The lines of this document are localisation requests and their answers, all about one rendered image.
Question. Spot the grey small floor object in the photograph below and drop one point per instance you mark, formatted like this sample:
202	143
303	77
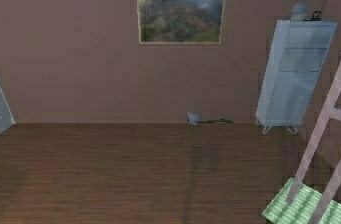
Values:
193	118

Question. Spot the framed landscape picture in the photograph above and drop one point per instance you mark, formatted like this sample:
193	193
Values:
180	20

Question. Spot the pale blue tall cabinet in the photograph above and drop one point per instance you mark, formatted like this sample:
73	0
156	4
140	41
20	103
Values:
294	76

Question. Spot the grey round object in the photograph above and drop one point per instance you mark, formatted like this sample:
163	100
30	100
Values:
298	11

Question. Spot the green striped cloth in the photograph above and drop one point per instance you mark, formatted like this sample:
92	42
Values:
306	206

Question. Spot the black small object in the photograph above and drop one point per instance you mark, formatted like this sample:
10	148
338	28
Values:
315	16

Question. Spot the pale pink frame chair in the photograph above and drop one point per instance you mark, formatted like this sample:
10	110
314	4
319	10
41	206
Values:
333	110

